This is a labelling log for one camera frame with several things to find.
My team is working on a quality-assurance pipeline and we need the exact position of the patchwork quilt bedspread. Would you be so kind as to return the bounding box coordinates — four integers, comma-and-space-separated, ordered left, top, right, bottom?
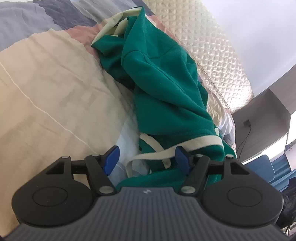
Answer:
0, 0, 236, 232

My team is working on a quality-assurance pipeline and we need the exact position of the blue chair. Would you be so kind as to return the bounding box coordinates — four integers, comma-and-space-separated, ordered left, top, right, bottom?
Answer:
245, 154, 295, 192

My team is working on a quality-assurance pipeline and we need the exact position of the cream quilted headboard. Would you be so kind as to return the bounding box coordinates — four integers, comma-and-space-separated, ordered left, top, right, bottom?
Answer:
145, 1, 254, 112

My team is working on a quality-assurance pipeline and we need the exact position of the grey bedside cabinet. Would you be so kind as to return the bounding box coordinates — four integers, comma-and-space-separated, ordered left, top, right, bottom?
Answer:
233, 66, 295, 162

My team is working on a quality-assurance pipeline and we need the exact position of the green zip hoodie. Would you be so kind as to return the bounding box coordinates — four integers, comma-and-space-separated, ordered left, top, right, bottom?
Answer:
92, 8, 234, 189

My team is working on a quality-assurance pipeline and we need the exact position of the black wall plug with cable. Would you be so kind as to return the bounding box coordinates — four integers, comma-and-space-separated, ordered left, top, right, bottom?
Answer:
237, 119, 252, 160

